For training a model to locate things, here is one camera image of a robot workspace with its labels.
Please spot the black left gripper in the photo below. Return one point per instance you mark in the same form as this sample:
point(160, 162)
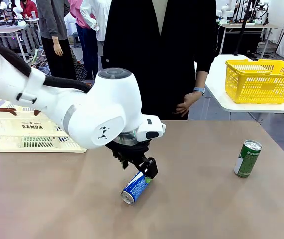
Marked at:
point(129, 152)

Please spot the blue Pocari drink can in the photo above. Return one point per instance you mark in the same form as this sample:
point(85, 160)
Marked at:
point(131, 191)

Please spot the dark green white-label can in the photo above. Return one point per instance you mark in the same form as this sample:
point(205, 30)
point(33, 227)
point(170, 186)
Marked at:
point(250, 161)

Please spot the person's left forearm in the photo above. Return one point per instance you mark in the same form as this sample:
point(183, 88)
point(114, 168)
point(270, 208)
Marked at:
point(202, 79)

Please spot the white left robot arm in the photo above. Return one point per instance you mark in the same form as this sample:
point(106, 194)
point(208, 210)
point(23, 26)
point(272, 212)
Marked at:
point(94, 112)

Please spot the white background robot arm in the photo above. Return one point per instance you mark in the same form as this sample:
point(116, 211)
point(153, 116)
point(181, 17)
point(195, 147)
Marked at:
point(225, 10)
point(262, 10)

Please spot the cream basket with brown rim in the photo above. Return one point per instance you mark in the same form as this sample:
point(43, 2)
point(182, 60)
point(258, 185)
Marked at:
point(7, 129)

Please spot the yellow plastic shopping basket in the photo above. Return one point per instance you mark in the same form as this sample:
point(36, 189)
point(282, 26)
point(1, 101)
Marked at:
point(256, 84)

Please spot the person's left hand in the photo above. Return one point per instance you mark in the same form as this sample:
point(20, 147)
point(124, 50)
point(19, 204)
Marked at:
point(190, 100)

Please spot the grey-top bystander hand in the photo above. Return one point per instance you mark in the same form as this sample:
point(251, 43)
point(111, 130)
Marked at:
point(58, 49)

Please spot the light blue wristwatch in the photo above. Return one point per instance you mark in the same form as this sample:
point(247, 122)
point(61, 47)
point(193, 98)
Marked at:
point(199, 90)

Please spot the person in black cardigan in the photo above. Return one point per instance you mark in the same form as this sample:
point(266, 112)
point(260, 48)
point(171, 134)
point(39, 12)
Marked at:
point(156, 62)

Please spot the white side table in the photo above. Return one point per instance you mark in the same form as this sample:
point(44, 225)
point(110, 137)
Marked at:
point(231, 105)

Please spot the pile of patterned clothes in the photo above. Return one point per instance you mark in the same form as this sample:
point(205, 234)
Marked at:
point(79, 69)

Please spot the bystander in pink shirt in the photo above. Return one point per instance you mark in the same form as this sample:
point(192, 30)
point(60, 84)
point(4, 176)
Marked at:
point(87, 49)

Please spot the bystander in white shirt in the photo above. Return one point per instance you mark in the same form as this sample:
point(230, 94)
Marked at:
point(102, 20)

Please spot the bystander in grey top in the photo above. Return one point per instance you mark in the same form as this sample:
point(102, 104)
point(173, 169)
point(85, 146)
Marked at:
point(52, 20)

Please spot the black slanted pole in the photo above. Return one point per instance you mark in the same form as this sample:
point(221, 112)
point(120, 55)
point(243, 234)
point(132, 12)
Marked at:
point(242, 27)

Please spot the brown-topped workshop table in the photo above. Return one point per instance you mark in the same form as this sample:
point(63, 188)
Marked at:
point(251, 25)

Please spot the bystander in red jacket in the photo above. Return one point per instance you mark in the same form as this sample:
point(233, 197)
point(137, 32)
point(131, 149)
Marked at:
point(29, 8)

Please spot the grey workshop table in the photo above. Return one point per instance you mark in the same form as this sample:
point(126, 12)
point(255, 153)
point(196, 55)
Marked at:
point(2, 30)

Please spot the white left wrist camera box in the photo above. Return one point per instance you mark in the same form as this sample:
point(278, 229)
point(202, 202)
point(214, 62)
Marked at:
point(149, 129)

